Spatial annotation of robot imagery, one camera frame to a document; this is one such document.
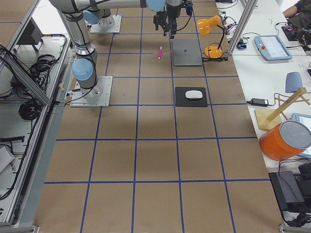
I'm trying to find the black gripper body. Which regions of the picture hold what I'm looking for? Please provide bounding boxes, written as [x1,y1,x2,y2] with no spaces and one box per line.
[166,0,183,22]

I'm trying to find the pink marker pen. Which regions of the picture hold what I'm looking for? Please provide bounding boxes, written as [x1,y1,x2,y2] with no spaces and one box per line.
[157,46,163,60]

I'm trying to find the white computer mouse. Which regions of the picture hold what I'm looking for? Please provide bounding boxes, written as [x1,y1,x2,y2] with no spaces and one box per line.
[185,90,203,99]

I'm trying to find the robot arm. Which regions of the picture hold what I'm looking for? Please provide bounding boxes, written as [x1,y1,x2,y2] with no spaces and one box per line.
[51,0,192,107]

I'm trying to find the black mousepad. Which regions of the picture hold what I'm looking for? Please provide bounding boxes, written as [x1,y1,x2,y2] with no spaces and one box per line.
[175,87,207,107]

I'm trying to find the silver apple laptop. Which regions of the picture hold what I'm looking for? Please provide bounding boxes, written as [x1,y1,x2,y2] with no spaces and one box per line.
[171,38,202,67]

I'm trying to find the orange desk lamp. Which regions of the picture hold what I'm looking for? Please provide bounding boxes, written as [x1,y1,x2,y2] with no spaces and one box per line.
[197,16,225,59]

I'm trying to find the blue teach pendant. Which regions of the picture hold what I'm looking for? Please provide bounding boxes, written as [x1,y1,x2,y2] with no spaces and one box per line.
[254,35,292,61]

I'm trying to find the black power adapter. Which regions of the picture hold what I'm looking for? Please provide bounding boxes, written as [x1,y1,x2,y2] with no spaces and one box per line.
[250,98,269,107]

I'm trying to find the wooden stand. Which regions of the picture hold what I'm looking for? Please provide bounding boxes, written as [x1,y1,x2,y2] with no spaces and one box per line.
[255,87,311,131]

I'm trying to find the grey chair back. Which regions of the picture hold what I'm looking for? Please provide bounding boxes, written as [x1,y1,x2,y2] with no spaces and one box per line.
[285,72,302,93]

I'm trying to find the orange cylindrical container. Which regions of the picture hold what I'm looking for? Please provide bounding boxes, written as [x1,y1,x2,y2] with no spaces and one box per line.
[259,120,311,161]

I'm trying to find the black box on desk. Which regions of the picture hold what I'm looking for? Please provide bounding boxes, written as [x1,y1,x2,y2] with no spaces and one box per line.
[269,171,304,213]

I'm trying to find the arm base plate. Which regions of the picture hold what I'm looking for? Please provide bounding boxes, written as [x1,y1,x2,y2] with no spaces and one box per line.
[70,76,113,107]
[90,15,122,34]

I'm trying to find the black lamp power cable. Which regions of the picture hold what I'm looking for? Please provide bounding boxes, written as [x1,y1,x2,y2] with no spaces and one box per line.
[203,56,231,62]

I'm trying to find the aluminium frame post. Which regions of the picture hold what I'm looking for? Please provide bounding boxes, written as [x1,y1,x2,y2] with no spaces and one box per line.
[227,0,258,55]

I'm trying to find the coiled black cables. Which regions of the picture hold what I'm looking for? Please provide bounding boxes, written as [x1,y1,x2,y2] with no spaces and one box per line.
[18,99,42,121]

